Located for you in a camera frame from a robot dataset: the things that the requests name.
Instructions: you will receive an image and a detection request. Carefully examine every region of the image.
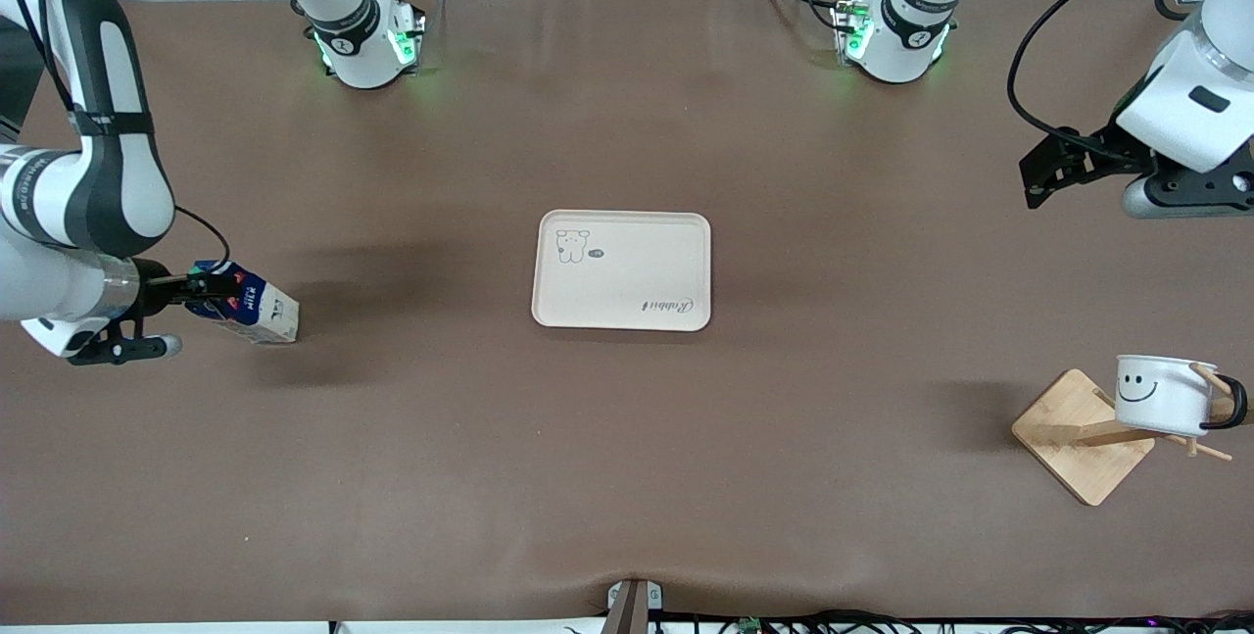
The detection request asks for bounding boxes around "blue milk carton green cap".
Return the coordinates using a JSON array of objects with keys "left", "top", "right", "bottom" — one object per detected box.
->
[{"left": 186, "top": 259, "right": 301, "bottom": 347}]

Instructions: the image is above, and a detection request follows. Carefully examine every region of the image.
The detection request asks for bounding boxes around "white smiley mug black handle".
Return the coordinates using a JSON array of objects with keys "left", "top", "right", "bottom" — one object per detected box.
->
[{"left": 1114, "top": 354, "right": 1249, "bottom": 440}]

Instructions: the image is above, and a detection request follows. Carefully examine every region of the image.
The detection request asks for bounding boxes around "brown table mat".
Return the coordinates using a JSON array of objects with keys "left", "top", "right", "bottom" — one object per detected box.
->
[{"left": 0, "top": 0, "right": 1254, "bottom": 627}]

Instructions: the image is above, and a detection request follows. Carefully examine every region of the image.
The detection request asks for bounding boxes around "wooden mug tree rack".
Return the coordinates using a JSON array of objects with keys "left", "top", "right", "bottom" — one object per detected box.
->
[{"left": 1011, "top": 364, "right": 1254, "bottom": 508}]

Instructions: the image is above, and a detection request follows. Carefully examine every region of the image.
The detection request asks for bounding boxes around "cream rabbit print tray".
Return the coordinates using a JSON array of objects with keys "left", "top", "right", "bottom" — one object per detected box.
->
[{"left": 531, "top": 211, "right": 713, "bottom": 332}]

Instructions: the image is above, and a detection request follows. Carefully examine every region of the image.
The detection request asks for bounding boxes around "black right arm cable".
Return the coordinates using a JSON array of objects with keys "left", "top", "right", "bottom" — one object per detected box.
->
[{"left": 0, "top": 0, "right": 232, "bottom": 272}]

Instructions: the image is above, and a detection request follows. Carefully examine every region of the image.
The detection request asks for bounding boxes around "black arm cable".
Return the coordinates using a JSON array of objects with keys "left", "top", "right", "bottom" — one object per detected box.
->
[
  {"left": 0, "top": 0, "right": 232, "bottom": 272},
  {"left": 1007, "top": 0, "right": 1221, "bottom": 140}
]

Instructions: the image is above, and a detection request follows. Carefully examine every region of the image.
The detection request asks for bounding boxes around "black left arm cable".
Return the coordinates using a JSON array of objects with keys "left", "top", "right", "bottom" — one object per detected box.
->
[{"left": 1007, "top": 0, "right": 1221, "bottom": 140}]

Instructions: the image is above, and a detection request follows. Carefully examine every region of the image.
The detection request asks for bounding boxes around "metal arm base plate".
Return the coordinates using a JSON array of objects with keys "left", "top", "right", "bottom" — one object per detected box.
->
[
  {"left": 289, "top": 0, "right": 433, "bottom": 78},
  {"left": 830, "top": 0, "right": 957, "bottom": 69}
]

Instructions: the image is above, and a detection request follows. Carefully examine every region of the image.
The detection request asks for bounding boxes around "grey metal camera stand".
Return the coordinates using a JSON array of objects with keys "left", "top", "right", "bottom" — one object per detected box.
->
[{"left": 604, "top": 578, "right": 665, "bottom": 634}]

